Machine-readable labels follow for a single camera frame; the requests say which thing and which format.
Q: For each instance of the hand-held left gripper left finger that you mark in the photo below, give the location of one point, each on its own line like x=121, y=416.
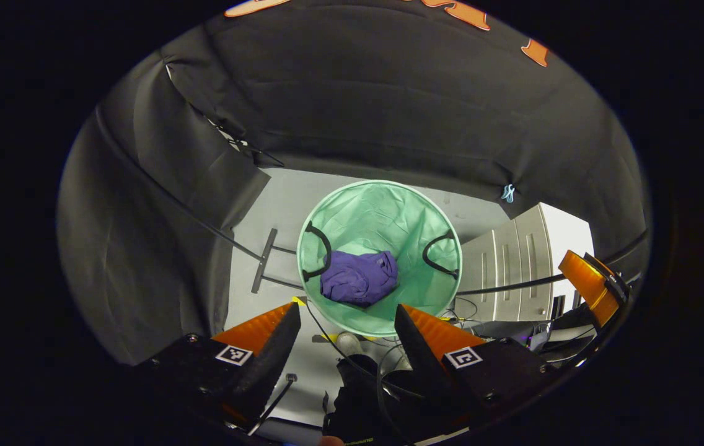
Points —
x=271, y=359

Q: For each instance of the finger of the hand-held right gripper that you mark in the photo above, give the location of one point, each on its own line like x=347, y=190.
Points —
x=584, y=282

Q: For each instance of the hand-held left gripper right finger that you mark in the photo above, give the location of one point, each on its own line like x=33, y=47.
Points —
x=423, y=359

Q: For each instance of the green laundry hamper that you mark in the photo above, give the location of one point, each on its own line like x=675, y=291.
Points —
x=377, y=217

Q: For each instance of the black clothes rack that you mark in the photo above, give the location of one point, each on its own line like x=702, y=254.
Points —
x=263, y=263

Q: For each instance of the white drawer cabinet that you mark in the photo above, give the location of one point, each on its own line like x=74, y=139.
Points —
x=513, y=266

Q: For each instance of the blue clip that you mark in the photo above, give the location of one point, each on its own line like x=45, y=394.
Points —
x=507, y=193

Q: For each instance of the black backdrop cloth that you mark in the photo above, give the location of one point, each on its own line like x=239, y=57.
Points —
x=389, y=93

